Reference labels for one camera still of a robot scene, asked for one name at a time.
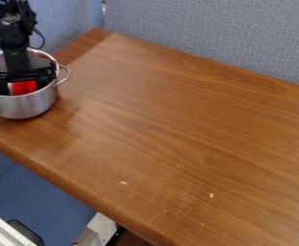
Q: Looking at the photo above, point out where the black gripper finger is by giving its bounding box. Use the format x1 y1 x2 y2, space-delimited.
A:
36 78 53 89
0 83 9 95

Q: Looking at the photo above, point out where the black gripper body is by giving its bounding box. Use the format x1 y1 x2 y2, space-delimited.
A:
0 49 57 84

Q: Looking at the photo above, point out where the red plastic block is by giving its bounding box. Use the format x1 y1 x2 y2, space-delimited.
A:
12 81 37 96

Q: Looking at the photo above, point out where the metal pot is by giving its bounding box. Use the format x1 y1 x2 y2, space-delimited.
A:
0 47 72 120

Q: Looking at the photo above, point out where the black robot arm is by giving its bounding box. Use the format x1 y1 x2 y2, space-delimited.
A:
0 0 56 95

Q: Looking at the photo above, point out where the white appliance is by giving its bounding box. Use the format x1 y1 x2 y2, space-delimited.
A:
0 218 36 246

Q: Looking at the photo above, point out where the white table leg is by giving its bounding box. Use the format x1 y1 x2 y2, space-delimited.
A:
72 212 116 246

